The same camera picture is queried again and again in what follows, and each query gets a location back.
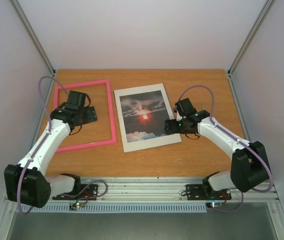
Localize white mat board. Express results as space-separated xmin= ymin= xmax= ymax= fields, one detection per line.
xmin=114 ymin=83 xmax=182 ymax=153

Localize sunset landscape photo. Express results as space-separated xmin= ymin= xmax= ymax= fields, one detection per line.
xmin=120 ymin=90 xmax=169 ymax=143

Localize pink picture frame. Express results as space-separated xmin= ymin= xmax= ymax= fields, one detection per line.
xmin=56 ymin=79 xmax=117 ymax=153

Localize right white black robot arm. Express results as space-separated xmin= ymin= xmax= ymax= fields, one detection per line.
xmin=164 ymin=98 xmax=271 ymax=198

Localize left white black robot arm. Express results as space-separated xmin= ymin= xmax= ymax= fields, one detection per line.
xmin=4 ymin=90 xmax=97 ymax=208

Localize right small circuit board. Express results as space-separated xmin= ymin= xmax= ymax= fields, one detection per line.
xmin=206 ymin=201 xmax=224 ymax=209

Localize small circuit board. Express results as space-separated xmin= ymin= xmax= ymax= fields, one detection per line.
xmin=206 ymin=201 xmax=224 ymax=209
xmin=69 ymin=202 xmax=86 ymax=211

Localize left small circuit board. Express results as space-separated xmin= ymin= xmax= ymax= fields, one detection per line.
xmin=69 ymin=202 xmax=86 ymax=211

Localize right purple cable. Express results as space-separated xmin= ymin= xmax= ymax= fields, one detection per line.
xmin=178 ymin=85 xmax=274 ymax=213

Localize purple cable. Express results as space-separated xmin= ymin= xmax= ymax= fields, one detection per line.
xmin=17 ymin=75 xmax=110 ymax=216
xmin=178 ymin=85 xmax=274 ymax=213

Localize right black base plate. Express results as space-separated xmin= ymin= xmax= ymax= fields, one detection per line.
xmin=183 ymin=184 xmax=232 ymax=201

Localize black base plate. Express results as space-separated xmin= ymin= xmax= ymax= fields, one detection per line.
xmin=52 ymin=184 xmax=99 ymax=201
xmin=183 ymin=184 xmax=232 ymax=201

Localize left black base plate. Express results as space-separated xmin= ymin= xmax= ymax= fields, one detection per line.
xmin=52 ymin=184 xmax=99 ymax=201

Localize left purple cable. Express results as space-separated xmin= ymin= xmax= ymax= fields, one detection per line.
xmin=17 ymin=75 xmax=110 ymax=216

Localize aluminium rail base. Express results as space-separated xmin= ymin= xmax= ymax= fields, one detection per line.
xmin=4 ymin=176 xmax=280 ymax=203

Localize grey slotted cable duct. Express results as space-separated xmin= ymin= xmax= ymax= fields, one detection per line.
xmin=32 ymin=202 xmax=207 ymax=214

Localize left aluminium corner post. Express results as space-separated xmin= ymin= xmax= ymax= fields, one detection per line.
xmin=10 ymin=0 xmax=56 ymax=76

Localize aluminium corner post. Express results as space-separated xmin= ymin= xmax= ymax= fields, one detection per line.
xmin=226 ymin=0 xmax=275 ymax=77
xmin=10 ymin=0 xmax=56 ymax=76

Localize right aluminium corner post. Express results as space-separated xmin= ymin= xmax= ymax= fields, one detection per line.
xmin=226 ymin=0 xmax=275 ymax=77

